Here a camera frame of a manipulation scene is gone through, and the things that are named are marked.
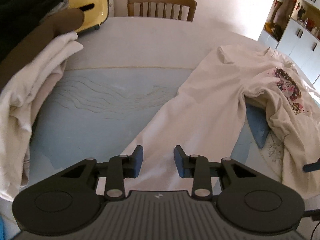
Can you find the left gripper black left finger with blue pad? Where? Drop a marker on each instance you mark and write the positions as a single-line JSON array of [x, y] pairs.
[[73, 198]]

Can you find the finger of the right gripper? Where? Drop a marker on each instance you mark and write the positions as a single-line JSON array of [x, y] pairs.
[[312, 166]]

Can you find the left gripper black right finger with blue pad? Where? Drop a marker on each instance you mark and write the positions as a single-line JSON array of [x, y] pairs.
[[242, 196]]

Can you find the white printed long-sleeve shirt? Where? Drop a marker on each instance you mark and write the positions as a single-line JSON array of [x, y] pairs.
[[208, 113]]

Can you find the blue patterned table mat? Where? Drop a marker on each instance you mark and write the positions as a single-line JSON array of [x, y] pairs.
[[98, 113]]

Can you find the folded white garment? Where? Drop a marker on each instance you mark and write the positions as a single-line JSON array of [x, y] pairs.
[[21, 100]]

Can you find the brown folded garment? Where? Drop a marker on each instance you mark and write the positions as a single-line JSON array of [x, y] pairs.
[[25, 51]]

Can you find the black garment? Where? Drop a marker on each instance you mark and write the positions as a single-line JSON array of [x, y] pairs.
[[19, 18]]

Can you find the yellow storage box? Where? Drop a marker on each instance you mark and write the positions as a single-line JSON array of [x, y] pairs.
[[95, 13]]

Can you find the brown wooden chair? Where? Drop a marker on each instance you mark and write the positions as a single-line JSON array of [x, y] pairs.
[[172, 9]]

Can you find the white wall cabinet unit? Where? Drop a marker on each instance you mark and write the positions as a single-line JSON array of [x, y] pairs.
[[292, 27]]

